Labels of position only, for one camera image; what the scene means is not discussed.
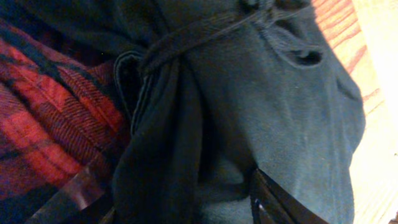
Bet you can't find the red plaid flannel shirt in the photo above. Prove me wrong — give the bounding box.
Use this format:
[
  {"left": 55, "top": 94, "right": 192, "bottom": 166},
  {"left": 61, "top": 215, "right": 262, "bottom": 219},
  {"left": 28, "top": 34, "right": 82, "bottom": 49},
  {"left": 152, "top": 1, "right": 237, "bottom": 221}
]
[{"left": 1, "top": 20, "right": 129, "bottom": 223}]

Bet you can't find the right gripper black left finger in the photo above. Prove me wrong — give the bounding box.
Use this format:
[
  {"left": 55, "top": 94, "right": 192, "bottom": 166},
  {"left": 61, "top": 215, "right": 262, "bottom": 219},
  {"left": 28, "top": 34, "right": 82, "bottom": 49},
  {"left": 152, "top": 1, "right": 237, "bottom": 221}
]
[{"left": 27, "top": 168, "right": 114, "bottom": 224}]

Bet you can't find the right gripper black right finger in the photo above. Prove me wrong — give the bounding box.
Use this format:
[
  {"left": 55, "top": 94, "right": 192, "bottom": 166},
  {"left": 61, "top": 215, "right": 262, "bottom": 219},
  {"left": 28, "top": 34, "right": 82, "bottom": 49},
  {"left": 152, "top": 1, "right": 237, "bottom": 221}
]
[{"left": 250, "top": 169, "right": 327, "bottom": 224}]

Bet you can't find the dark navy garment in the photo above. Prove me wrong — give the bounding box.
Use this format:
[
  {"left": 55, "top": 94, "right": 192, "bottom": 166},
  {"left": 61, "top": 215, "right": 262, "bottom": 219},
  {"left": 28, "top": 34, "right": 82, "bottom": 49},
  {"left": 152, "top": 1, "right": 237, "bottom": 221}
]
[{"left": 1, "top": 0, "right": 365, "bottom": 223}]

